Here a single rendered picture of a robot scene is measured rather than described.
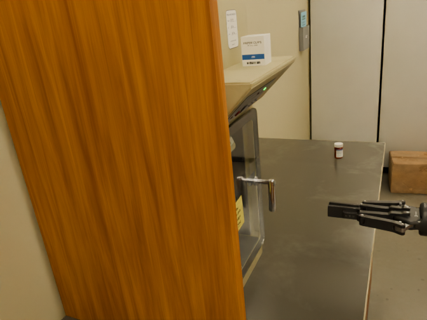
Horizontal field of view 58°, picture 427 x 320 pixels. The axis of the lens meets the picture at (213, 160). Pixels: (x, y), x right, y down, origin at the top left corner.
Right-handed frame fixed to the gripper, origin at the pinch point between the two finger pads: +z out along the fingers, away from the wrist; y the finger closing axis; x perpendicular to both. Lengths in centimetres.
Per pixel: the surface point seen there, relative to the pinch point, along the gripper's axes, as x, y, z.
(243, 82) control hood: -36.2, 27.1, 13.0
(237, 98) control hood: -33.5, 27.5, 14.1
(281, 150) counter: 18, -91, 41
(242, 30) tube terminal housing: -43.6, -0.4, 23.1
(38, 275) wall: 8, 36, 66
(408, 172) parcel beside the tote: 88, -249, -22
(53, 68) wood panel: -41, 36, 46
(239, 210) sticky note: -3.4, 12.2, 22.1
